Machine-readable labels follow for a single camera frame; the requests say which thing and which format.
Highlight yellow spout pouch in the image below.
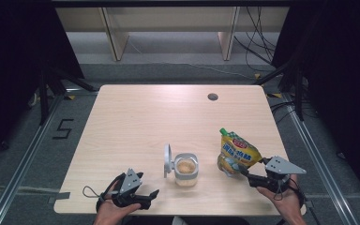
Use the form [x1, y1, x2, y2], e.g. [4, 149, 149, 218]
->
[217, 127, 263, 178]

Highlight clear jar with white lid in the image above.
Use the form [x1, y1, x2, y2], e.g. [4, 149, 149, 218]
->
[163, 142, 200, 188]

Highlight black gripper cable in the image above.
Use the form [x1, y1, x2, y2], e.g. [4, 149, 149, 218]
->
[95, 172, 127, 214]
[273, 179, 308, 225]

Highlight grey tape strip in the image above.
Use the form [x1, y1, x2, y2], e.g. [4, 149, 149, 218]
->
[47, 191, 71, 204]

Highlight black floor cables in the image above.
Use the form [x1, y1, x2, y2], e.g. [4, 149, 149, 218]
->
[269, 99, 298, 124]

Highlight beige wooden desk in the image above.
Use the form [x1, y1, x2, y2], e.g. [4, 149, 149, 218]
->
[55, 7, 291, 62]

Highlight person's right hand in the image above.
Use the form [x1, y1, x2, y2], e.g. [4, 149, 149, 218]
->
[255, 173, 306, 225]

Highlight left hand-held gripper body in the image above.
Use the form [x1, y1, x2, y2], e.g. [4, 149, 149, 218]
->
[99, 168, 154, 210]

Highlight aluminium floor rail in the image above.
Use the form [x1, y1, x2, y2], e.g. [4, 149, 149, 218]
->
[281, 93, 354, 225]
[0, 93, 64, 225]

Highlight person's left hand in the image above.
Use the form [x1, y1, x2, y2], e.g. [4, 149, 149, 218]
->
[93, 181, 143, 225]

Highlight bundle of black cables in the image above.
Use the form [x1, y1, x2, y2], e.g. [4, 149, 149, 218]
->
[233, 6, 278, 73]

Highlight grey cord loop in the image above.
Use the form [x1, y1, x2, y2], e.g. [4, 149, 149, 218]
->
[82, 185, 103, 199]

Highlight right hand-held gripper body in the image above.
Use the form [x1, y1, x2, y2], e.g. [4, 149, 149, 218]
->
[247, 155, 308, 195]

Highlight black metal stand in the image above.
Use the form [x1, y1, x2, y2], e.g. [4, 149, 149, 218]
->
[251, 57, 306, 122]
[37, 64, 98, 127]

